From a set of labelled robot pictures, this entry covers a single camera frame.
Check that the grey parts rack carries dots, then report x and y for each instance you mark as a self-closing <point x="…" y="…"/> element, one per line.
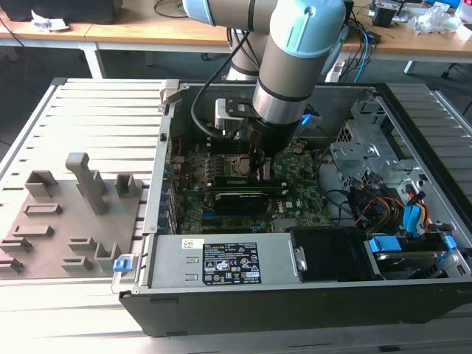
<point x="73" y="221"/>

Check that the clear plastic bag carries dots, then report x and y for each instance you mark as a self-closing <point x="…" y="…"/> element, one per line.
<point x="435" y="18"/>

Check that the RAM slot white clips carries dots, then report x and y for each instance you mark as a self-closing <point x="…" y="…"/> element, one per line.
<point x="228" y="146"/>
<point x="228" y="139"/>

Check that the white barcode sticker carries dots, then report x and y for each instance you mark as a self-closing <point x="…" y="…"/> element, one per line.
<point x="193" y="243"/>

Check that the black power supply label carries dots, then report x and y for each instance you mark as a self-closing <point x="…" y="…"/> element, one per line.
<point x="232" y="263"/>

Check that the open black PC case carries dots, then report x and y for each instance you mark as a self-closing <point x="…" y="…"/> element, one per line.
<point x="258" y="313"/>

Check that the silver coin battery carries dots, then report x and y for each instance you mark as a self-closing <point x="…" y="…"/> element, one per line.
<point x="299" y="150"/>

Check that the grey chipset heatsink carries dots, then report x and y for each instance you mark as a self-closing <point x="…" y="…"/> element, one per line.
<point x="284" y="225"/>

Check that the blue expansion slot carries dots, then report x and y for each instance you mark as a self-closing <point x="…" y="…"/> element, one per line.
<point x="207" y="214"/>

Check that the light wooden desk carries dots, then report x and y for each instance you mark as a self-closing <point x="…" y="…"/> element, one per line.
<point x="147" y="29"/>

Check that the silver power supply unit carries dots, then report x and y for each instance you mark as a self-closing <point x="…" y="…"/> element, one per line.
<point x="173" y="265"/>

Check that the black chair base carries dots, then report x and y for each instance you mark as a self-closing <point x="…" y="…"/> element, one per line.
<point x="457" y="70"/>

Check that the blue disk carrier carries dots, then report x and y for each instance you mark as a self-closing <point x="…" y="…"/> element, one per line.
<point x="383" y="244"/>

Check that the silver CPU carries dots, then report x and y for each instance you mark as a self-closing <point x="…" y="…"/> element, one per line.
<point x="242" y="166"/>

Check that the black graphics card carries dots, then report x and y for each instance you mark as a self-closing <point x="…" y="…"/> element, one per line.
<point x="239" y="203"/>

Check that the RAM slot black clips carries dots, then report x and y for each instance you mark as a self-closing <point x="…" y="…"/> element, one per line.
<point x="228" y="143"/>
<point x="228" y="150"/>

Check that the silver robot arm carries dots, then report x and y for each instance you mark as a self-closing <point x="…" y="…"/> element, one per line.
<point x="291" y="62"/>

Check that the small black adapter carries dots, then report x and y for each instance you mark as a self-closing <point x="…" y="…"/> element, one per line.
<point x="375" y="38"/>

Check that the silver hard disk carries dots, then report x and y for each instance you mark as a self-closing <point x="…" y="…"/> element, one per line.
<point x="402" y="260"/>

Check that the white power strip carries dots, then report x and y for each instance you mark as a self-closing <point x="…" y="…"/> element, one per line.
<point x="333" y="71"/>

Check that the crumpled white paper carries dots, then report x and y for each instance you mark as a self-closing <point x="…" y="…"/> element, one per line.
<point x="49" y="22"/>

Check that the silver drive cage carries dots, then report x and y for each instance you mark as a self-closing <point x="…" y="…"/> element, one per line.
<point x="354" y="151"/>

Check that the black bag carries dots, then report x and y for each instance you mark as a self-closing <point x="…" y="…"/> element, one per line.
<point x="55" y="11"/>

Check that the green RAM stick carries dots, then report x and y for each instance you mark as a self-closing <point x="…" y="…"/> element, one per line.
<point x="232" y="180"/>

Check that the black plastic shroud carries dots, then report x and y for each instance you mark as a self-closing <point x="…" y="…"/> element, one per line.
<point x="332" y="254"/>

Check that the green motherboard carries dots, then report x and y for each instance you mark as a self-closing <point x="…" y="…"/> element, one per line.
<point x="302" y="184"/>

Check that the silver metal latch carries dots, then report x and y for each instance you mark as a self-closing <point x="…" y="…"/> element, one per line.
<point x="300" y="258"/>

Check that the blue plastic latch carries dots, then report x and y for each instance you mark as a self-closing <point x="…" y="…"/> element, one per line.
<point x="122" y="265"/>

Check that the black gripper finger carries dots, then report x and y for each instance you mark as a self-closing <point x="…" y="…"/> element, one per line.
<point x="267" y="169"/>
<point x="254" y="160"/>

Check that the small black device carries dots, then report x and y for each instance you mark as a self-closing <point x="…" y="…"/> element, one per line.
<point x="385" y="16"/>

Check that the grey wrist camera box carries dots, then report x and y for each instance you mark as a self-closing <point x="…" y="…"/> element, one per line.
<point x="220" y="110"/>

